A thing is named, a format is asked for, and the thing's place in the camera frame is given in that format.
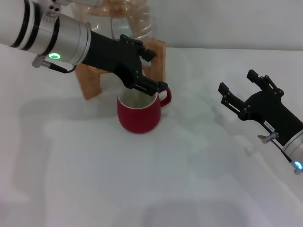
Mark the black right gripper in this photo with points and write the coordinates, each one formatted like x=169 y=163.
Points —
x=267 y=111

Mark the red ceramic cup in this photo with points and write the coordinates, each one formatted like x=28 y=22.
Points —
x=139 y=118

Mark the wooden dispenser stand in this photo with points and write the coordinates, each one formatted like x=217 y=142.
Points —
x=88 y=82

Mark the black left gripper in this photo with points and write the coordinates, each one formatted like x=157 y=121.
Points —
x=111 y=56

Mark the glass water dispenser jar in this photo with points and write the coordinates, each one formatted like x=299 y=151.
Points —
x=132 y=19

